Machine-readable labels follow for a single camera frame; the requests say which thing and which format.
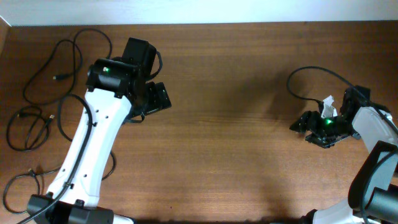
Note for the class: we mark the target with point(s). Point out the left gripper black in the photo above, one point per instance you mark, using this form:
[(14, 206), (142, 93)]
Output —
[(160, 99)]

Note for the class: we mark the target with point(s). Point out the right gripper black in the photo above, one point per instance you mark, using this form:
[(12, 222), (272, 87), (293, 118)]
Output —
[(325, 139)]

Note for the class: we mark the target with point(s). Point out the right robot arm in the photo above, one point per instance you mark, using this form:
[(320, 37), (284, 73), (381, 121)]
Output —
[(371, 198)]

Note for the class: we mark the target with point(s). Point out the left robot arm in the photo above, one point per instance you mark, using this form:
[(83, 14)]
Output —
[(119, 91)]

